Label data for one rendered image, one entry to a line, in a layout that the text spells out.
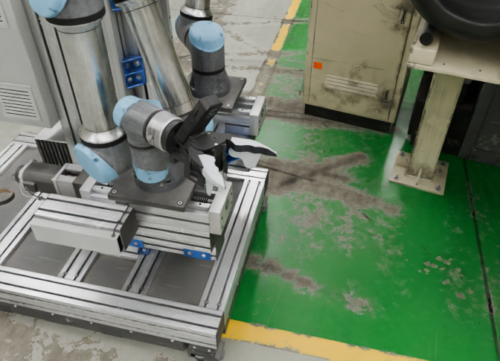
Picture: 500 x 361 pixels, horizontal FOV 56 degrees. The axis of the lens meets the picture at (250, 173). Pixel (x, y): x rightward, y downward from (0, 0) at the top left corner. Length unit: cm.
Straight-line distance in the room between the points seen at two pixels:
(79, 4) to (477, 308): 176
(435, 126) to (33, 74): 172
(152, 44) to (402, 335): 139
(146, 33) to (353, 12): 164
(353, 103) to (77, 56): 198
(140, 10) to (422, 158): 175
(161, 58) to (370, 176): 166
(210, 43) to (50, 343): 123
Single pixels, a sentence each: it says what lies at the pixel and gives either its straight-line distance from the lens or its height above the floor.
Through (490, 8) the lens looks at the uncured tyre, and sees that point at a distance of 202.
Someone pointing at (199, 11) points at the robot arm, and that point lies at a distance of 172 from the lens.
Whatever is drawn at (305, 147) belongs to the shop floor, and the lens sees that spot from 264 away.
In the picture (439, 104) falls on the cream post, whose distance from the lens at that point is 231.
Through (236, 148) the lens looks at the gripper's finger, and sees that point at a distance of 89.
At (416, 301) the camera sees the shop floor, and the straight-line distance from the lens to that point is 204.
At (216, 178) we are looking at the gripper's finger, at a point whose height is 108.
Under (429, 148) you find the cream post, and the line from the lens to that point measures 244.
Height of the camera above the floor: 160
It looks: 41 degrees down
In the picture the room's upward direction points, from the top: straight up
